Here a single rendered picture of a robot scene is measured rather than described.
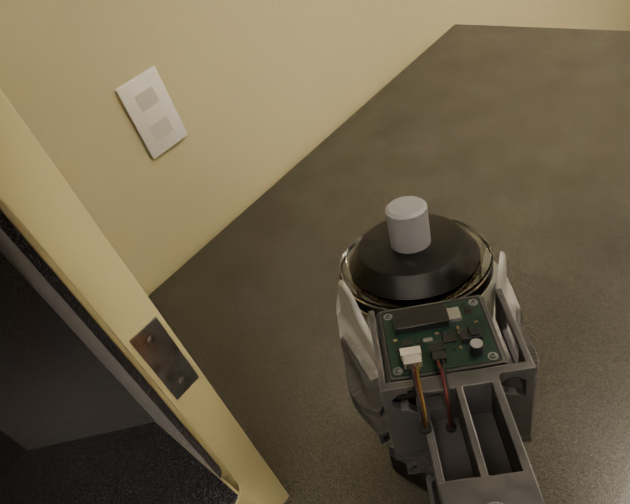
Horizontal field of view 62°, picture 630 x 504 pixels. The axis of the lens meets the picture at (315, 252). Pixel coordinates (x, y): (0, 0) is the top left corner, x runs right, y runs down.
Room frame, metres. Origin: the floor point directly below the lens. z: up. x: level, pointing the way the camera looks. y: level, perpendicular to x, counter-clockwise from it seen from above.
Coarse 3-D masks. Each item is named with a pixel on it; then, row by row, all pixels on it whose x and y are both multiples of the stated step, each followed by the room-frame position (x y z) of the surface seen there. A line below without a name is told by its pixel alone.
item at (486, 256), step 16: (464, 224) 0.29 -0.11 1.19; (480, 240) 0.26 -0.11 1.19; (480, 256) 0.25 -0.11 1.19; (480, 272) 0.23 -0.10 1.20; (352, 288) 0.25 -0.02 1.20; (464, 288) 0.22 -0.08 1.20; (368, 304) 0.23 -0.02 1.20; (384, 304) 0.23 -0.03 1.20; (400, 304) 0.22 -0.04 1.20; (416, 304) 0.22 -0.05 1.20
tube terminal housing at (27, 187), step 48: (0, 96) 0.26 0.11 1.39; (0, 144) 0.25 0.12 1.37; (0, 192) 0.24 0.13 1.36; (48, 192) 0.25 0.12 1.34; (48, 240) 0.24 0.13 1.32; (96, 240) 0.25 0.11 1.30; (96, 288) 0.24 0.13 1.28; (192, 384) 0.25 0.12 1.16; (192, 432) 0.26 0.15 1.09; (240, 432) 0.26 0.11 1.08; (240, 480) 0.24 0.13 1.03
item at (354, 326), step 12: (348, 288) 0.23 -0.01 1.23; (348, 300) 0.22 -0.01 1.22; (348, 312) 0.23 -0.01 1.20; (360, 312) 0.22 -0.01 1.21; (348, 324) 0.23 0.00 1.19; (360, 324) 0.21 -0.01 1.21; (348, 336) 0.23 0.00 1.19; (360, 336) 0.21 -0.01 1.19; (360, 348) 0.21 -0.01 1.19; (372, 348) 0.20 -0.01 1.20; (360, 360) 0.20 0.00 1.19; (372, 360) 0.20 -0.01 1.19; (372, 372) 0.19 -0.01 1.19
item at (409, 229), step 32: (384, 224) 0.30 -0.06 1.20; (416, 224) 0.26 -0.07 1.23; (448, 224) 0.27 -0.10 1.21; (352, 256) 0.28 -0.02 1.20; (384, 256) 0.26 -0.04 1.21; (416, 256) 0.25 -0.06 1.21; (448, 256) 0.24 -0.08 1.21; (384, 288) 0.24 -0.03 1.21; (416, 288) 0.23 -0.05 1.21; (448, 288) 0.22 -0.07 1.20
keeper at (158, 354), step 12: (156, 324) 0.25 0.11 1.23; (144, 336) 0.25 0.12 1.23; (156, 336) 0.25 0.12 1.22; (168, 336) 0.25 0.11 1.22; (144, 348) 0.24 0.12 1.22; (156, 348) 0.25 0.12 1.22; (168, 348) 0.25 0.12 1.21; (156, 360) 0.24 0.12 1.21; (168, 360) 0.25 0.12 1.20; (180, 360) 0.25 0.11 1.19; (156, 372) 0.24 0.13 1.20; (168, 372) 0.24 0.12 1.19; (180, 372) 0.25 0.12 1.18; (192, 372) 0.25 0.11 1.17; (168, 384) 0.24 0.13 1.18; (180, 384) 0.25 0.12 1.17; (180, 396) 0.24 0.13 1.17
